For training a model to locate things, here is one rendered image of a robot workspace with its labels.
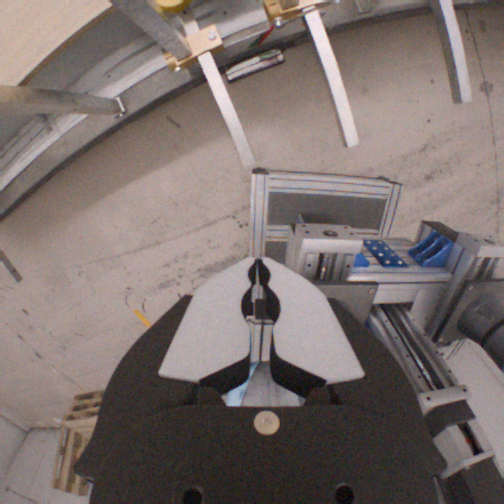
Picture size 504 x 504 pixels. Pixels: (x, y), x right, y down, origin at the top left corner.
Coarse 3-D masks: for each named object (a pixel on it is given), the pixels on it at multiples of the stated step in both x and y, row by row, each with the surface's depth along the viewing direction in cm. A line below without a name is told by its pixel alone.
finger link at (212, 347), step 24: (240, 264) 12; (216, 288) 10; (240, 288) 10; (192, 312) 9; (216, 312) 9; (240, 312) 9; (192, 336) 8; (216, 336) 8; (240, 336) 8; (168, 360) 7; (192, 360) 7; (216, 360) 7; (240, 360) 7; (216, 384) 7; (240, 384) 8
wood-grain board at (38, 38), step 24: (0, 0) 28; (24, 0) 29; (48, 0) 31; (72, 0) 32; (96, 0) 32; (0, 24) 31; (24, 24) 32; (48, 24) 33; (72, 24) 34; (96, 24) 37; (0, 48) 34; (24, 48) 35; (48, 48) 36; (0, 72) 37; (24, 72) 38
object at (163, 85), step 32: (352, 0) 46; (384, 0) 46; (416, 0) 44; (480, 0) 41; (256, 32) 52; (224, 64) 56; (128, 96) 59; (160, 96) 60; (96, 128) 63; (32, 160) 66; (64, 160) 67; (0, 192) 70; (32, 192) 77
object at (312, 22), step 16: (304, 16) 39; (320, 32) 40; (320, 48) 42; (320, 64) 45; (336, 64) 43; (336, 80) 45; (336, 96) 47; (336, 112) 49; (352, 128) 50; (352, 144) 51
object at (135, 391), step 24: (168, 312) 9; (144, 336) 8; (168, 336) 8; (120, 360) 7; (144, 360) 7; (120, 384) 6; (144, 384) 6; (168, 384) 6; (192, 384) 6; (120, 408) 5; (144, 408) 5; (168, 408) 5; (96, 432) 5; (120, 432) 5; (96, 456) 4
